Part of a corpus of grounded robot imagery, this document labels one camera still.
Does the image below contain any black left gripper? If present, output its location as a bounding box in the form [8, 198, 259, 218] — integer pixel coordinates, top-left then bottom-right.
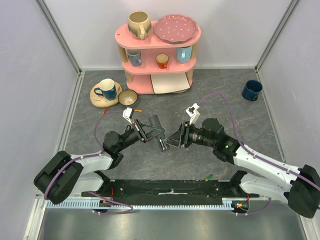
[116, 118, 165, 152]

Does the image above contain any black remote control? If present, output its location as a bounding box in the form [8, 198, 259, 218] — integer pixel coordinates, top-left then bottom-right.
[148, 115, 170, 152]

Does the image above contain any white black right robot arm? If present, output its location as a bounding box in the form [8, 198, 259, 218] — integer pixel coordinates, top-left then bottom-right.
[165, 118, 320, 219]

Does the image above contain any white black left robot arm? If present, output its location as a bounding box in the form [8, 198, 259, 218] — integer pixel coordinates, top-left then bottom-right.
[33, 115, 165, 204]

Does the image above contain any brown beige bowl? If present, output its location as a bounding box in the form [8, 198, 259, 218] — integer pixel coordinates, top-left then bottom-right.
[118, 89, 138, 107]

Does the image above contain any white flat board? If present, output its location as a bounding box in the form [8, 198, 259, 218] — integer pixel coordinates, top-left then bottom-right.
[150, 72, 190, 94]

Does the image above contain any green yellow battery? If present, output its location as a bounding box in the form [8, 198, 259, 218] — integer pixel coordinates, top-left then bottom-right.
[205, 174, 213, 182]

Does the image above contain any beige round coaster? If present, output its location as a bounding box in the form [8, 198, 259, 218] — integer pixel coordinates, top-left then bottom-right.
[89, 82, 123, 108]

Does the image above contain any navy white mug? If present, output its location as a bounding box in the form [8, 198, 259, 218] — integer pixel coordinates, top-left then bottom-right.
[93, 78, 117, 101]

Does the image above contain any small orange cup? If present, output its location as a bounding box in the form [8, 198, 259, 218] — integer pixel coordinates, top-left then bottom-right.
[156, 53, 169, 69]

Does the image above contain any pink three-tier shelf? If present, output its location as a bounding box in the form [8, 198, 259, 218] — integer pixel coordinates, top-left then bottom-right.
[115, 20, 201, 95]

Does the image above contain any grey blue mug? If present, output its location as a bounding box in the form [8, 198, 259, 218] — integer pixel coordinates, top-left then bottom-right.
[126, 49, 142, 67]

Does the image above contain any light blue mug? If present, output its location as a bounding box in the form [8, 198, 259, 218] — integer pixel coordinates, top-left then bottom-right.
[176, 45, 193, 64]

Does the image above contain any dark blue cup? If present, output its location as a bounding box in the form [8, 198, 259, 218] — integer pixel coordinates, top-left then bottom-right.
[241, 79, 263, 102]

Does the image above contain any pink dotted plate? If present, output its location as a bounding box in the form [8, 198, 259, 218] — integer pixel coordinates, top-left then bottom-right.
[154, 14, 199, 44]

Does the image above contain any beige ceramic mug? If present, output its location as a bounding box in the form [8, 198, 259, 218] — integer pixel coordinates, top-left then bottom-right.
[127, 11, 152, 40]

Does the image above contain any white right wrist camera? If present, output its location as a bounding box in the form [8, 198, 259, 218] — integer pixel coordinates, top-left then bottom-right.
[185, 103, 200, 125]

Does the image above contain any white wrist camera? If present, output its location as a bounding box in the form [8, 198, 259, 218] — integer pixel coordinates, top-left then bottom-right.
[185, 103, 200, 125]
[122, 107, 135, 124]

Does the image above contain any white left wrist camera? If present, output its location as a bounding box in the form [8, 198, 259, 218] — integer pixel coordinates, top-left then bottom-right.
[122, 107, 135, 124]

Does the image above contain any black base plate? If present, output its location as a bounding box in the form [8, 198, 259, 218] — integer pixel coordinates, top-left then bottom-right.
[95, 179, 247, 206]

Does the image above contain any white slotted cable duct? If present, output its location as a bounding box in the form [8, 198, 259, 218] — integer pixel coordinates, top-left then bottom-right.
[46, 198, 239, 211]

